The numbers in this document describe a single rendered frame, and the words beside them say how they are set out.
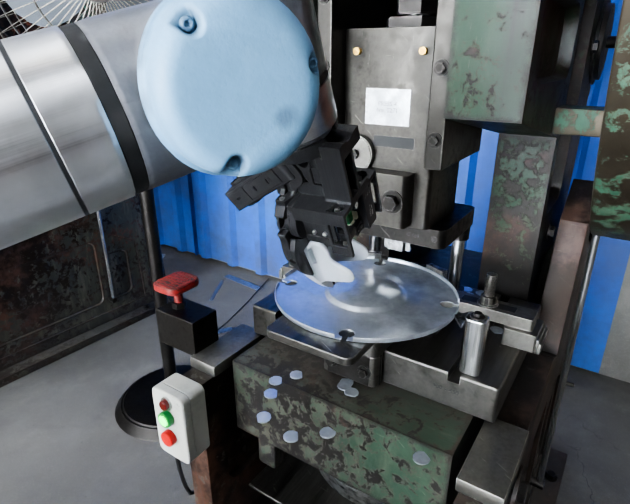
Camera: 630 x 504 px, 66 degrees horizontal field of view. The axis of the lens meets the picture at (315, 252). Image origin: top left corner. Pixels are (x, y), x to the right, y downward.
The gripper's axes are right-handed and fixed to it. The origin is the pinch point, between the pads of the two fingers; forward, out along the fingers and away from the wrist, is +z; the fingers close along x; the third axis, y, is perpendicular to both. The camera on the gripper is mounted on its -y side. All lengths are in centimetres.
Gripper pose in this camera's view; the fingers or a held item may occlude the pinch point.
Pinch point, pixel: (324, 275)
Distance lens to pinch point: 57.5
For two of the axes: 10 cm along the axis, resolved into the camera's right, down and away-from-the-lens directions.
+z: 2.3, 7.0, 6.7
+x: 4.7, -6.8, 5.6
